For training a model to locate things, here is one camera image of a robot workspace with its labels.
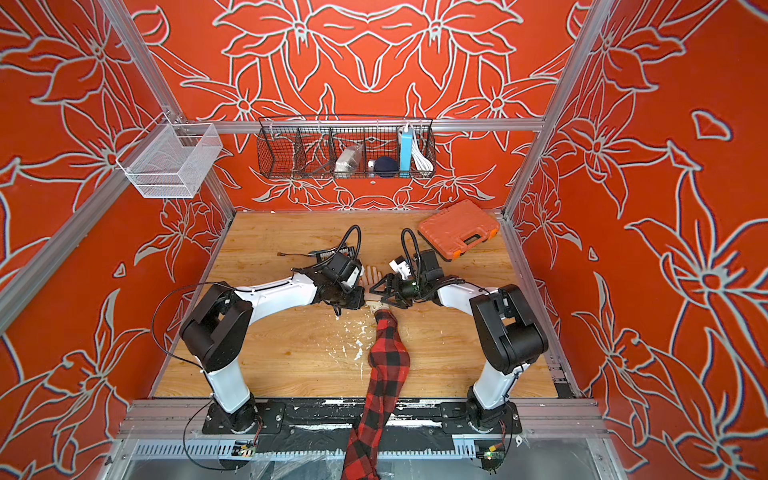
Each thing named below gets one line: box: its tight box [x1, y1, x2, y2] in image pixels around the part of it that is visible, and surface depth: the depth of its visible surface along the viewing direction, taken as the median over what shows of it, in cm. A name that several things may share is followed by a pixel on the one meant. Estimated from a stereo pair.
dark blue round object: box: [373, 156, 399, 178], surface depth 96 cm
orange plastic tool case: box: [417, 199, 500, 261], surface depth 109 cm
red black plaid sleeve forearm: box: [342, 309, 411, 480], surface depth 76 cm
